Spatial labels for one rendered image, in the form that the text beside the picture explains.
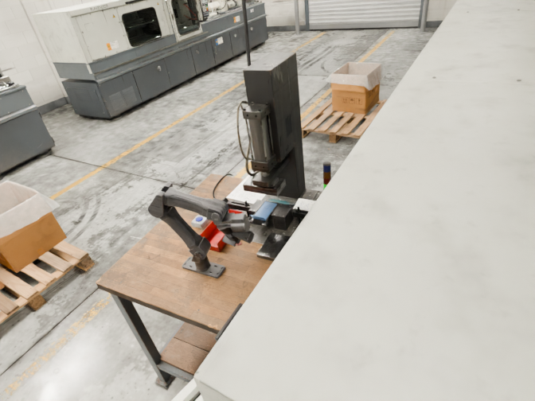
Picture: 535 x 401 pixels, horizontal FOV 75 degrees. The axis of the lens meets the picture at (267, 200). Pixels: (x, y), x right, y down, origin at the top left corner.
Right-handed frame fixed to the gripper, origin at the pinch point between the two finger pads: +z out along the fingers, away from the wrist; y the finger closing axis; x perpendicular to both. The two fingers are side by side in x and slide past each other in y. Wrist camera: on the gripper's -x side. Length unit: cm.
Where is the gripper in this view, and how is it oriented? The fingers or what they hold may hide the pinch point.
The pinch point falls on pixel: (241, 239)
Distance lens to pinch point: 156.7
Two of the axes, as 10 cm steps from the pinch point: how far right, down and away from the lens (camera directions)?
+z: 3.2, 4.3, 8.4
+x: -8.5, -2.6, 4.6
